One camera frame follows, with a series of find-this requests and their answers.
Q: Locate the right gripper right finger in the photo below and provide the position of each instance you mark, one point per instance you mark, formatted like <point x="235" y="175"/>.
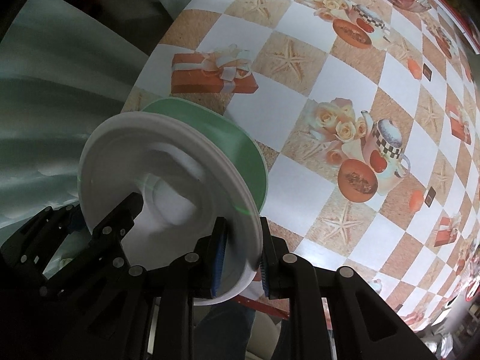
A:
<point x="276" y="276"/>

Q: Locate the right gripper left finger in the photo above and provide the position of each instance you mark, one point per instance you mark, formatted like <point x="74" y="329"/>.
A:
<point x="209" y="266"/>

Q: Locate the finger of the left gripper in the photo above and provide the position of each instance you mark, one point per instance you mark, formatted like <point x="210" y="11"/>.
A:
<point x="109" y="233"/>

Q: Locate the white paper bowl back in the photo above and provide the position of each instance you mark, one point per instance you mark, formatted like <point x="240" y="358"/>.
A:
<point x="186" y="182"/>

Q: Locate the green square plate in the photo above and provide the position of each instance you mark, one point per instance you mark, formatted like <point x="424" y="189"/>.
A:
<point x="240" y="149"/>

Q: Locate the person's jeans leg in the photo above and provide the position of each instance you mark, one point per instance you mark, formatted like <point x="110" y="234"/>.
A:
<point x="224" y="332"/>

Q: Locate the pale green curtain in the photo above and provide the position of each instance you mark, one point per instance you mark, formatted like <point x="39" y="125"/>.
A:
<point x="66" y="66"/>

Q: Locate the patterned checkered tablecloth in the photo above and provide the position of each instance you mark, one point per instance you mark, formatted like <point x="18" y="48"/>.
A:
<point x="368" y="119"/>

